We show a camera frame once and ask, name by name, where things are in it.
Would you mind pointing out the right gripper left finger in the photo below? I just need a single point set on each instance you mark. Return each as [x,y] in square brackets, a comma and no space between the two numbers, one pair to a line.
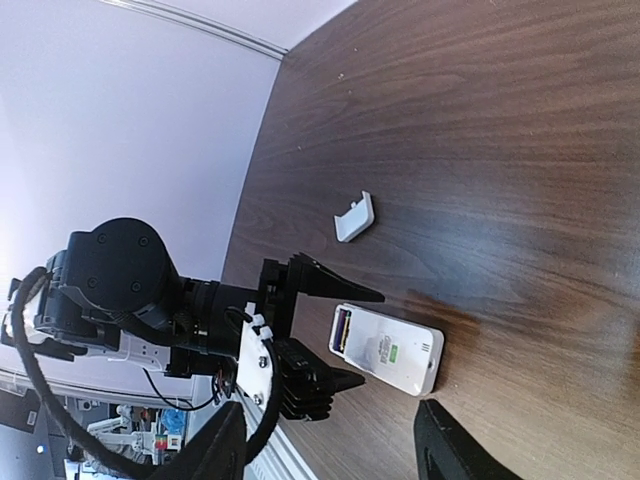
[216,452]

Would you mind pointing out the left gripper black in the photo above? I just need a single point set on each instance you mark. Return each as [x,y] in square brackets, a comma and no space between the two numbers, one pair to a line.
[279,284]

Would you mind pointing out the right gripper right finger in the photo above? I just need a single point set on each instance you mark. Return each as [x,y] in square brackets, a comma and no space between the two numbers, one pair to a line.
[446,450]

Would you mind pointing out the white remote control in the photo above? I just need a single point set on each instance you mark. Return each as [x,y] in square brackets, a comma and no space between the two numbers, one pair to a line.
[402,354]

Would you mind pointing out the purple AAA battery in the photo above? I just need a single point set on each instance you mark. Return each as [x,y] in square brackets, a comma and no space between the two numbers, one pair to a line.
[347,324]

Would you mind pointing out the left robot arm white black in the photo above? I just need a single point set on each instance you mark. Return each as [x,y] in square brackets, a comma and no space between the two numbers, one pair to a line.
[115,292]

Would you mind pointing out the white battery cover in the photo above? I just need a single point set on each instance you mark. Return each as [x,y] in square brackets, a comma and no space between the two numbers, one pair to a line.
[356,220]

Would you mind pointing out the front aluminium rail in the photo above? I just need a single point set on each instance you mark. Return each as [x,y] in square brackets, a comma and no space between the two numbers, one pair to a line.
[279,459]

